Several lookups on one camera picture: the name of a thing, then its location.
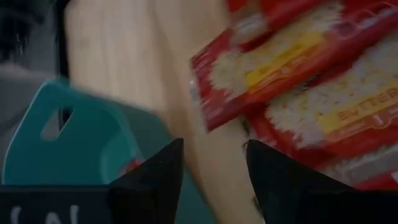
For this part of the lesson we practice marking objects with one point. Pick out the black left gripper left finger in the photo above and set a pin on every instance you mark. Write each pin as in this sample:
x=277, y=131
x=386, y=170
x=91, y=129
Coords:
x=149, y=186

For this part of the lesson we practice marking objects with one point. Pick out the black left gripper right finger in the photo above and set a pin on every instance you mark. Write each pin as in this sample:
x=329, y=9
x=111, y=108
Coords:
x=289, y=193

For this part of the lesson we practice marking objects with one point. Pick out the red butter popcorn bag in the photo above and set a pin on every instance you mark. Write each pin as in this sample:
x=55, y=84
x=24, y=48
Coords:
x=342, y=124
x=236, y=102
x=276, y=9

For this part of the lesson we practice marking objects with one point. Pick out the teal plastic basket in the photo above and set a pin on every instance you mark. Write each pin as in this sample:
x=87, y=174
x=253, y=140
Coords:
x=84, y=155

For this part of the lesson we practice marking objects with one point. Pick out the black metal table frame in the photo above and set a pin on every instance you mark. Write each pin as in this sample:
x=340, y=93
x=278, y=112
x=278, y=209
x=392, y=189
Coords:
x=62, y=37

